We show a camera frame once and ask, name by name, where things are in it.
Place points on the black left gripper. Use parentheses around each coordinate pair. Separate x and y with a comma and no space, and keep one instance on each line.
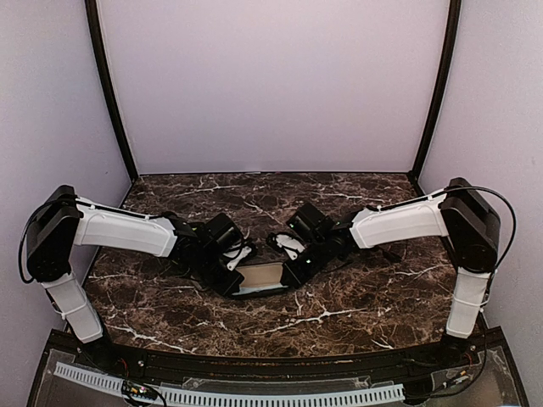
(226,287)

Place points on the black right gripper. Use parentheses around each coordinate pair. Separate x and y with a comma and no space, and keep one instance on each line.
(299,277)

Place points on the black quilted glasses case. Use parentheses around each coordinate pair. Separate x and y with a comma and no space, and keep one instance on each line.
(261,275)

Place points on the blue cleaning cloth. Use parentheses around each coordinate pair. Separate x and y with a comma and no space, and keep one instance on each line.
(246,292)

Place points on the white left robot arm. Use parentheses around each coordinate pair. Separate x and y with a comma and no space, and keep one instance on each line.
(66,220)

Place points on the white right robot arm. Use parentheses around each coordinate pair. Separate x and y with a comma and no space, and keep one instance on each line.
(457,213)

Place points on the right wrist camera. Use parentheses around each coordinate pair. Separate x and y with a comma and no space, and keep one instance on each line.
(287,243)

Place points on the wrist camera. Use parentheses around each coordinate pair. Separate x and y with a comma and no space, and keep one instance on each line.
(236,254)
(287,243)

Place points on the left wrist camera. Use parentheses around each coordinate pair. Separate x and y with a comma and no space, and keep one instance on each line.
(236,254)

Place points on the white slotted cable duct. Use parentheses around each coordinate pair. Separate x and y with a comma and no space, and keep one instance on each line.
(207,392)

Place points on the black corner frame post right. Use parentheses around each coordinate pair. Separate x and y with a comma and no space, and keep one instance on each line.
(444,67)

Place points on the black corner frame post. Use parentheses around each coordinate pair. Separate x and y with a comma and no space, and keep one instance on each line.
(444,67)
(101,61)

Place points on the black corner frame post left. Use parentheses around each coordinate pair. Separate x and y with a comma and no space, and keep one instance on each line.
(101,61)

